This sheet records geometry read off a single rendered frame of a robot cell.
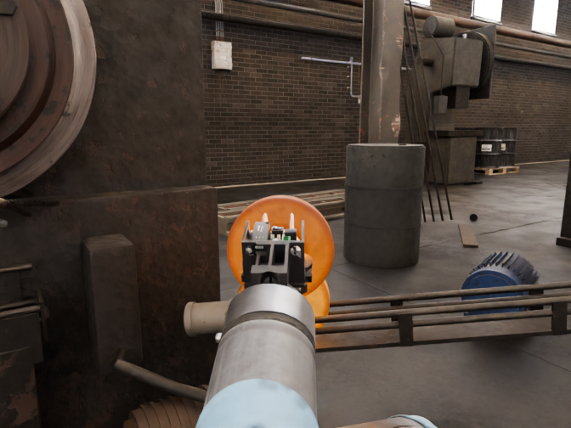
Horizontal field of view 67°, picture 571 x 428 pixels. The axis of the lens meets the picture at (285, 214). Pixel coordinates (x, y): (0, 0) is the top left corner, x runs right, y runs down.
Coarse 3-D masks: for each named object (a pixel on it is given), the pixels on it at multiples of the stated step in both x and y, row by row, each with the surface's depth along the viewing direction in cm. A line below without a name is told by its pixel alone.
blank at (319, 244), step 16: (256, 208) 61; (272, 208) 61; (288, 208) 61; (304, 208) 61; (240, 224) 62; (272, 224) 62; (288, 224) 62; (304, 224) 62; (320, 224) 61; (240, 240) 62; (304, 240) 62; (320, 240) 62; (240, 256) 63; (320, 256) 62; (240, 272) 63; (320, 272) 63
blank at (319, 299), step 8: (320, 288) 73; (328, 288) 75; (304, 296) 73; (312, 296) 73; (320, 296) 73; (328, 296) 73; (312, 304) 74; (320, 304) 73; (328, 304) 73; (320, 312) 74; (328, 312) 74
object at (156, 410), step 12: (168, 396) 78; (144, 408) 73; (156, 408) 73; (168, 408) 73; (180, 408) 74; (192, 408) 74; (132, 420) 73; (144, 420) 71; (156, 420) 71; (168, 420) 72; (180, 420) 72; (192, 420) 73
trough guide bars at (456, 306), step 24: (504, 288) 76; (528, 288) 76; (552, 288) 76; (336, 312) 79; (360, 312) 78; (384, 312) 72; (408, 312) 71; (432, 312) 71; (456, 312) 71; (528, 312) 71; (552, 312) 70; (408, 336) 72
